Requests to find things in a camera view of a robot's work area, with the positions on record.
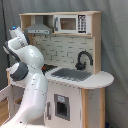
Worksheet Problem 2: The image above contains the white toy oven door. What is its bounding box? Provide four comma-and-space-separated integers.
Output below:
0, 84, 13, 114

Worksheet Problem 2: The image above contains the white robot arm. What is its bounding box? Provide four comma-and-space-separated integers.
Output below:
1, 27, 48, 128

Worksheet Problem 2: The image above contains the wooden toy kitchen playset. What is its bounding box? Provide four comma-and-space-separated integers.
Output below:
0, 11, 114, 128

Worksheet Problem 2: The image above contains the black toy faucet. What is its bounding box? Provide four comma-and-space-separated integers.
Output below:
75, 51, 93, 70

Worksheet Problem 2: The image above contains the grey toy sink basin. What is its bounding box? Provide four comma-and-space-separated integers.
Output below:
52, 68, 92, 81

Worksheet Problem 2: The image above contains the black toy stovetop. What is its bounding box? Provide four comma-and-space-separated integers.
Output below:
42, 64, 57, 73

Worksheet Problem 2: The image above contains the grey toy ice dispenser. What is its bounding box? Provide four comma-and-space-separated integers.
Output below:
54, 94, 70, 120

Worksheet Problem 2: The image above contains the white toy microwave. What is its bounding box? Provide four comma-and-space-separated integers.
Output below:
54, 14, 91, 34

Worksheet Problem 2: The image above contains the grey toy range hood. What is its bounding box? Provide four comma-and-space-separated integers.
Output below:
26, 15, 52, 35

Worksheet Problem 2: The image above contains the grey cabinet door handle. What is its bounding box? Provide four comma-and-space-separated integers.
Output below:
47, 102, 51, 120

